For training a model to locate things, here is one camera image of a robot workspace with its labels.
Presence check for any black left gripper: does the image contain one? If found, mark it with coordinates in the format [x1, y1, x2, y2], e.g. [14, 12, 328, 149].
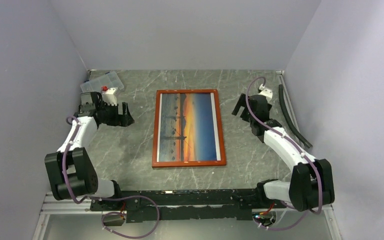
[97, 101, 134, 127]

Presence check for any orange wooden picture frame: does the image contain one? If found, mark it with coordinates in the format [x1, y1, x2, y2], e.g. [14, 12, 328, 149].
[151, 88, 228, 169]

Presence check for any sunset landscape photo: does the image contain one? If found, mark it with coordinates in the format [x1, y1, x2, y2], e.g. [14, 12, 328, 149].
[156, 92, 222, 163]

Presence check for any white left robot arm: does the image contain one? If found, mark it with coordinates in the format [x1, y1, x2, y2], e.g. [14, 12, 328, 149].
[44, 87, 135, 210]

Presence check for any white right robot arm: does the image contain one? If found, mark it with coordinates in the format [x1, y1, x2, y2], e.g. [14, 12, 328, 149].
[232, 93, 335, 212]

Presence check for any clear plastic compartment box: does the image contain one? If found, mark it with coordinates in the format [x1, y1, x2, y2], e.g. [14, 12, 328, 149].
[80, 71, 125, 93]

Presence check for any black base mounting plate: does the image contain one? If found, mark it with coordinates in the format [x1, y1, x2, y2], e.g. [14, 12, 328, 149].
[90, 188, 285, 223]

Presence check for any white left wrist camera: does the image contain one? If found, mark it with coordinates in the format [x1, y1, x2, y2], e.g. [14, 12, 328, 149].
[101, 85, 119, 106]

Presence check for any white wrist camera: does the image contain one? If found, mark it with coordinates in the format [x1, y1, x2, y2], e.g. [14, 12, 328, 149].
[101, 85, 119, 106]
[258, 83, 273, 103]

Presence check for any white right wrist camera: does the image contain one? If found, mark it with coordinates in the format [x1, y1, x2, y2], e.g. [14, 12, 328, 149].
[258, 83, 273, 103]

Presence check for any black foam hose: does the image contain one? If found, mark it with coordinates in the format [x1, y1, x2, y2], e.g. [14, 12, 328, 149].
[278, 84, 313, 149]

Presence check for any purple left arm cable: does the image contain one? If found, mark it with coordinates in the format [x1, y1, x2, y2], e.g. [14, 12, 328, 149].
[61, 115, 161, 240]

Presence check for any aluminium rail frame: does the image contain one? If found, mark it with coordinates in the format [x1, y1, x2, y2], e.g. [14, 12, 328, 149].
[32, 69, 344, 240]

